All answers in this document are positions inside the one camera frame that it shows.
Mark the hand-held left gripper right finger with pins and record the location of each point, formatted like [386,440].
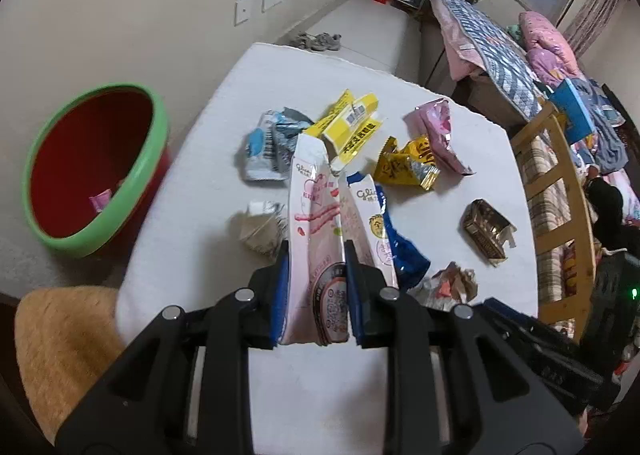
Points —
[352,295]

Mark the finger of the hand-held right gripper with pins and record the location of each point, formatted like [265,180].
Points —
[540,350]

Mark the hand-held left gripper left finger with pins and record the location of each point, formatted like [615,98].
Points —
[281,285]

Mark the pink snack box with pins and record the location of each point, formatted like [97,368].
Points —
[315,215]

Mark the yellow cardboard box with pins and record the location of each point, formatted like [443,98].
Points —
[350,130]

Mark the red basin with green rim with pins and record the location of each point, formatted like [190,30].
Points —
[90,145]

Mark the crumpled white carton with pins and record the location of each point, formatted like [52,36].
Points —
[262,230]

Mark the blue and white snack box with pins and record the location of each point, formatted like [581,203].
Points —
[370,220]

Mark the crumpled silver wrapper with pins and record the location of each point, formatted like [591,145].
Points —
[450,285]

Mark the black cloth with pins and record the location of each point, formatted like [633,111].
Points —
[607,210]

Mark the wooden chair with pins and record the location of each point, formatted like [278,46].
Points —
[575,195]

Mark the brown gold opened packet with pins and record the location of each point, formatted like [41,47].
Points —
[485,230]

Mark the yellow snack wrapper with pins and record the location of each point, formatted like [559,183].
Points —
[400,165]

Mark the blue and white snack wrapper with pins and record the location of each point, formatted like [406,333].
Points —
[260,145]

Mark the blue denim clothes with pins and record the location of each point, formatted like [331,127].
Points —
[607,140]

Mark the pink snack bag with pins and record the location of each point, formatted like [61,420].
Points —
[437,130]

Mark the small pink wrapper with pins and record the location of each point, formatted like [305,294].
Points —
[101,199]

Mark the blue book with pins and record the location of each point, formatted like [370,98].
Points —
[572,107]

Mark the orange fuzzy stool cushion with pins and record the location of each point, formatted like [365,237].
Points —
[60,345]

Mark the grey sneaker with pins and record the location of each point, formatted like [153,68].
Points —
[300,41]
[326,42]

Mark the pink pillow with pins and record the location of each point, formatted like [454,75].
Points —
[547,42]

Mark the blue patterned quilt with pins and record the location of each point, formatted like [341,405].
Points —
[490,50]

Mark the curtain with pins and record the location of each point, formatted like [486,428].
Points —
[597,10]

